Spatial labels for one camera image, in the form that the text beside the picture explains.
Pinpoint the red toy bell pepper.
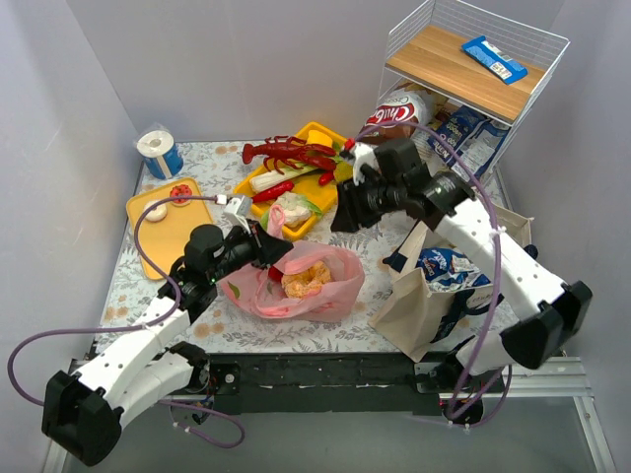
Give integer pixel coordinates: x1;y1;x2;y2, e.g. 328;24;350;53
268;266;283;282

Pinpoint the pink plastic bag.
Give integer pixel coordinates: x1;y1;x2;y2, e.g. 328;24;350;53
219;204;366;324

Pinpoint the blue Doritos chips bag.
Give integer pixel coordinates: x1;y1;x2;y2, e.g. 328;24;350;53
416;247;491;293

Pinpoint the beige canvas tote bag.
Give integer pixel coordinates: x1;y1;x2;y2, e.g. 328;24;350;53
368;201;538;364

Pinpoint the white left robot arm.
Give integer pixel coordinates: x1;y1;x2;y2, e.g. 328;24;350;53
41;220;293;466

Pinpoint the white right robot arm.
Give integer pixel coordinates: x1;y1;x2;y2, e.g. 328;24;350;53
330;138;593;376

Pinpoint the yellow food tray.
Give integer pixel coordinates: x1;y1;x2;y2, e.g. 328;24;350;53
234;121;352;241

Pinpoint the floral table mat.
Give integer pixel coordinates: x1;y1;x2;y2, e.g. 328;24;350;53
101;141;414;354

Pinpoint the small red toy pepper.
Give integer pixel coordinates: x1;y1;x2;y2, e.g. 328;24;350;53
318;171;335;186

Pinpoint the orange donut tray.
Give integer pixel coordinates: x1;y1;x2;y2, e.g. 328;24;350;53
126;177;213;273

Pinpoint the toy cauliflower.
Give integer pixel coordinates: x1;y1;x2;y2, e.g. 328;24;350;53
260;191;322;229

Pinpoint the red toy chili pepper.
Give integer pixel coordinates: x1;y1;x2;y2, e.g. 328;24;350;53
252;180;295;203

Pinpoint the white glazed donut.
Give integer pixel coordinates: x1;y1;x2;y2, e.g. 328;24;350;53
143;200;168;223

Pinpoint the red strawberry donut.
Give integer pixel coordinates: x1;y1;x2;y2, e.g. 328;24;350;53
170;184;193;206

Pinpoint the brown Chula chips bag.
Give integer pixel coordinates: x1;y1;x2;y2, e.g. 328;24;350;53
360;82;437;145

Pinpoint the white toy celery stalk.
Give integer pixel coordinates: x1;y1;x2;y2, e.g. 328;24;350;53
249;166;316;193

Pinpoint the red toy lobster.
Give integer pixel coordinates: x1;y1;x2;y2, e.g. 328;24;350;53
242;136;337;174

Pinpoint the blue Kettle chips bag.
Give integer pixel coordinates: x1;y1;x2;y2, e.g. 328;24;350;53
436;105;510;181

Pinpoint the toilet paper roll pack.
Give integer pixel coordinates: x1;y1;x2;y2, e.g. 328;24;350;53
135;129;183;179

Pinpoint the small blue snack packet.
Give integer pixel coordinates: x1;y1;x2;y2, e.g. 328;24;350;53
461;35;528;85

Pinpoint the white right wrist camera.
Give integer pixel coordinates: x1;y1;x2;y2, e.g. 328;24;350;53
340;139;379;186

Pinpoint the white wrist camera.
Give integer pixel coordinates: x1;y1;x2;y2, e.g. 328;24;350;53
340;139;379;186
216;194;252;234

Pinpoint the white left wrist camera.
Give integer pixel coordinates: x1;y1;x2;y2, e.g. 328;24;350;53
216;194;252;234

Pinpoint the white wire shelf rack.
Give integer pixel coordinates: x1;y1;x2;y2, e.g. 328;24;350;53
377;0;572;183

